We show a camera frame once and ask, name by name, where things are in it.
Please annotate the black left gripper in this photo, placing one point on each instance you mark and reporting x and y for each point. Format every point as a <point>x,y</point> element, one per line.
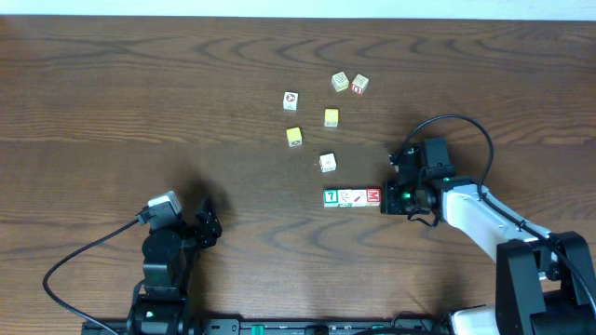
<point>197,228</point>

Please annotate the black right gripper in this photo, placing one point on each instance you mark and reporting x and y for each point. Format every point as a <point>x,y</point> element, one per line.
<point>389,204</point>

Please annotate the red letter M block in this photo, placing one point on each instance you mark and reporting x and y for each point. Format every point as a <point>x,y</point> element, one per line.
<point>373,197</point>

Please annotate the white hammer block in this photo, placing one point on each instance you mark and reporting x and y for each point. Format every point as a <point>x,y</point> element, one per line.
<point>359,198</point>

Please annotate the green number 7 block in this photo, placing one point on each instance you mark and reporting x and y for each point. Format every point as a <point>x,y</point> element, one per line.
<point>330,198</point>

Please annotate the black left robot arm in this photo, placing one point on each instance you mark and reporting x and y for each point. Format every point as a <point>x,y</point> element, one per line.
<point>161,303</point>

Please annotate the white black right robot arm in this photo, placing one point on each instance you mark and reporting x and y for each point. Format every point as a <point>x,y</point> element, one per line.
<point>545,281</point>

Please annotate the white block with drawing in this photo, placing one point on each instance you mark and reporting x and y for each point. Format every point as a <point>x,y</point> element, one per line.
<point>327,162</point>

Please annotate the yellow block centre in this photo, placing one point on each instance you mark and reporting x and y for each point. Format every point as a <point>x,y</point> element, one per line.
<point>331,118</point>

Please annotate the yellow block left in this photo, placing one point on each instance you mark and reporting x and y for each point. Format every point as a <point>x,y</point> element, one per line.
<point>294,136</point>

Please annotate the red edged letter block far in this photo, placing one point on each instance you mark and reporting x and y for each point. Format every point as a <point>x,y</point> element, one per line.
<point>359,84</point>

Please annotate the yellow edged block far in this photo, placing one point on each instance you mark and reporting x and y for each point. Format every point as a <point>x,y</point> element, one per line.
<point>340,81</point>

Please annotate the white block with dark circle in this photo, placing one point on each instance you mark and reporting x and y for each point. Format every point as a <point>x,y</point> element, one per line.
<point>290,101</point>

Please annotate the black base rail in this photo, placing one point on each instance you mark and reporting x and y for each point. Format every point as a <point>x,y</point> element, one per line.
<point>231,326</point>

